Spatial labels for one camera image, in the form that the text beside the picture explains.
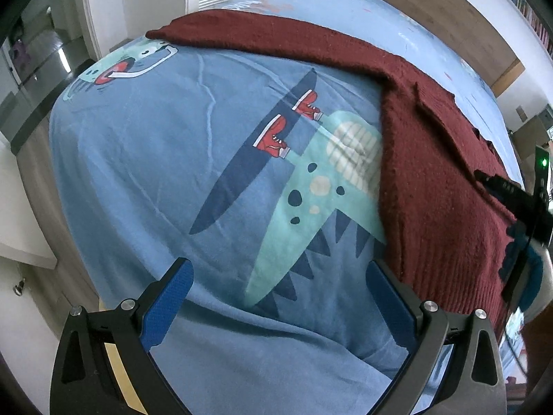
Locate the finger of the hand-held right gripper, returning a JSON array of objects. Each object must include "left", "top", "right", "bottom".
[{"left": 474, "top": 169, "right": 537, "bottom": 225}]

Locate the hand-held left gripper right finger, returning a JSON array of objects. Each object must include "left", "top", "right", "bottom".
[{"left": 365, "top": 259, "right": 507, "bottom": 415}]

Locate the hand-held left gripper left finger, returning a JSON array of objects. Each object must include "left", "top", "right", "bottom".
[{"left": 49, "top": 257, "right": 195, "bottom": 415}]

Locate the dark red knit sweater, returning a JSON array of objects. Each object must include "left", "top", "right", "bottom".
[{"left": 146, "top": 9, "right": 521, "bottom": 338}]

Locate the wooden nightstand with drawers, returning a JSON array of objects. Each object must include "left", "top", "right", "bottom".
[{"left": 512, "top": 114, "right": 553, "bottom": 158}]

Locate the dark teal cloth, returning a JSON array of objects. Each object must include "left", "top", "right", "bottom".
[{"left": 499, "top": 220, "right": 545, "bottom": 310}]

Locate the blue printed bedsheet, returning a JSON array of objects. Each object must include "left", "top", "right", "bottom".
[{"left": 47, "top": 0, "right": 525, "bottom": 415}]

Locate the white side table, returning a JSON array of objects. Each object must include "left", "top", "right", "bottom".
[{"left": 0, "top": 138, "right": 59, "bottom": 269}]

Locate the row of books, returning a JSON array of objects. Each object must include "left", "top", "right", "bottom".
[{"left": 479, "top": 0, "right": 553, "bottom": 57}]

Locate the wooden headboard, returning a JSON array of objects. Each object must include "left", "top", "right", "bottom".
[{"left": 348, "top": 0, "right": 525, "bottom": 96}]

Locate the white wardrobe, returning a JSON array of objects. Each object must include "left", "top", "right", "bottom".
[{"left": 82, "top": 0, "right": 350, "bottom": 61}]

